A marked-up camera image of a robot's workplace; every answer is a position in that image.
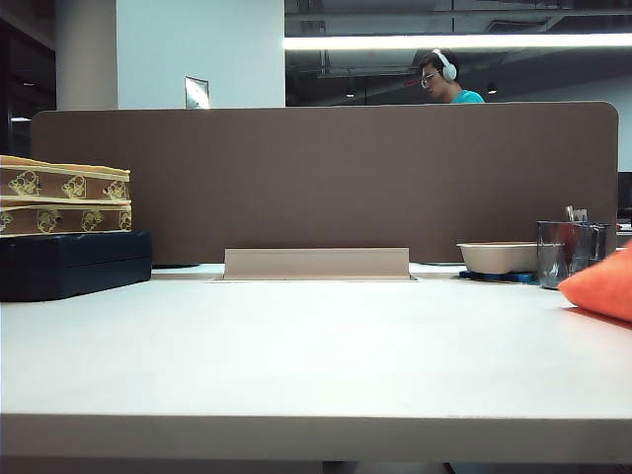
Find orange microfibre cloth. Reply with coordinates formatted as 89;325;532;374
557;236;632;325

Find brown desk partition panel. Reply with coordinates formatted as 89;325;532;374
30;101;620;266

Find white paper bowl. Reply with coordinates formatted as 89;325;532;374
455;241;540;276

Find blue mat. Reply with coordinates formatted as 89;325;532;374
458;269;539;286

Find person in teal shirt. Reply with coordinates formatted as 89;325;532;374
418;47;488;105

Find white headphones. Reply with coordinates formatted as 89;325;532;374
431;47;459;83

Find white ceiling light strip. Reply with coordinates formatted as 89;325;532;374
282;32;632;51

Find white building column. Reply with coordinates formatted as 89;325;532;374
54;0;286;111

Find clear plastic cup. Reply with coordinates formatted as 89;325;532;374
536;220;593;291

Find dark blue plastic case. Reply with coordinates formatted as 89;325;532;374
0;229;154;303

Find thin cartoon print puzzle box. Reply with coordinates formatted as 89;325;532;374
0;197;133;237

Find thick cartoon print puzzle box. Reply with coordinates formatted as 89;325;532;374
0;154;132;203

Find small clear glass cup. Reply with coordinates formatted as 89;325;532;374
586;223;613;259

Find black computer monitor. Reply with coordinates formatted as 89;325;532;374
616;170;632;224

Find grey cable tray flap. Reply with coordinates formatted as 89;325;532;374
224;247;411;281

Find silver wall sign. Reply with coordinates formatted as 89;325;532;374
185;76;211;111

